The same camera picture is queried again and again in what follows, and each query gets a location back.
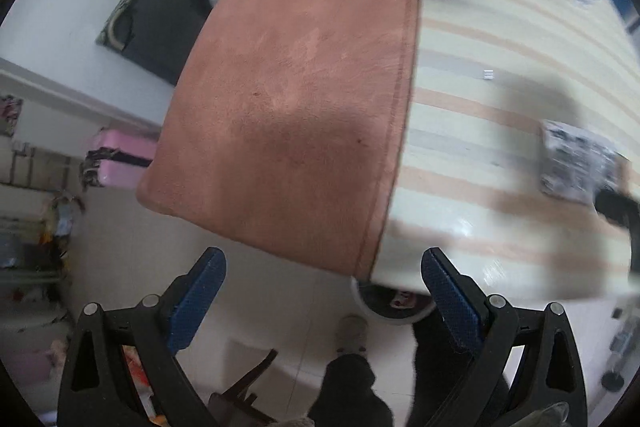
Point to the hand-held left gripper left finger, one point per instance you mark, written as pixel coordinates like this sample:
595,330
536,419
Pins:
197,302

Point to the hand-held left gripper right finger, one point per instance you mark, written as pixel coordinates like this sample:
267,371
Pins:
452,302

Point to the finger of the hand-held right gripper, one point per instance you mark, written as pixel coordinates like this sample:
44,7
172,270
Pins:
617,207

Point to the black-and-white printed wrapper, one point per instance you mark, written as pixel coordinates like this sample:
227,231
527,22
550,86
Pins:
575,162

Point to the white round bin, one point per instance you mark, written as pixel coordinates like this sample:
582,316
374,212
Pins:
392,307

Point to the person's right leg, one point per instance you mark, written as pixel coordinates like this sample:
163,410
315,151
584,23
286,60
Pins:
440,372

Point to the person's leg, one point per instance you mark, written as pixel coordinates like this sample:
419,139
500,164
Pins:
350,392
440,372

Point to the dark wooden chair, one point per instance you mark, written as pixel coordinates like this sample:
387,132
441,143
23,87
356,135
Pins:
245,394

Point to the person's grey shoe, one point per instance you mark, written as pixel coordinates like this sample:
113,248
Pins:
352,334

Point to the person's left leg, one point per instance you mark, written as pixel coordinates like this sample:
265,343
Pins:
350,392

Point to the striped table cover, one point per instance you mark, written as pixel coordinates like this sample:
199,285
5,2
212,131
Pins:
510,107

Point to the pink suitcase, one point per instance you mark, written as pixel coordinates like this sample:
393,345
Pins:
122,157

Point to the cluttered storage shelf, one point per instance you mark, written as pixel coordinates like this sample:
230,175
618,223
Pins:
35,227

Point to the brown suede table cloth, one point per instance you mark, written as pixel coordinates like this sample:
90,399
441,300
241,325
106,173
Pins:
295,97

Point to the black suitcase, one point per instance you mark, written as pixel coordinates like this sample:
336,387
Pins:
160,27

